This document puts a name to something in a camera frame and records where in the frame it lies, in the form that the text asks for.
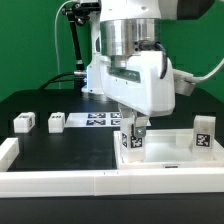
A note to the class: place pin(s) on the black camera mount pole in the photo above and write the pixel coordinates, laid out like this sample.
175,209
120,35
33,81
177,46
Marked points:
76,17

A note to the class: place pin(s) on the white square table top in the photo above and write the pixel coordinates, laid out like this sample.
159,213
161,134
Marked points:
171,148

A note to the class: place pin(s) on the white left fence bar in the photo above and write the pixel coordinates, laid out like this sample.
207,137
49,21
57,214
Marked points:
9,150

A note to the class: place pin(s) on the white front fence bar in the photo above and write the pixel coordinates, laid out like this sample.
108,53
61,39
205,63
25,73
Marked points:
111,182

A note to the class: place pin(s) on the white fence bar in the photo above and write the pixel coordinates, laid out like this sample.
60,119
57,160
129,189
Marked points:
9,150
111,182

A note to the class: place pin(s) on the white marker sheet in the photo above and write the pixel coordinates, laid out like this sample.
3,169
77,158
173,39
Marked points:
93,119

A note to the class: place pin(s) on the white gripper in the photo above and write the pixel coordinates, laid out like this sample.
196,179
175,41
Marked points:
140,87

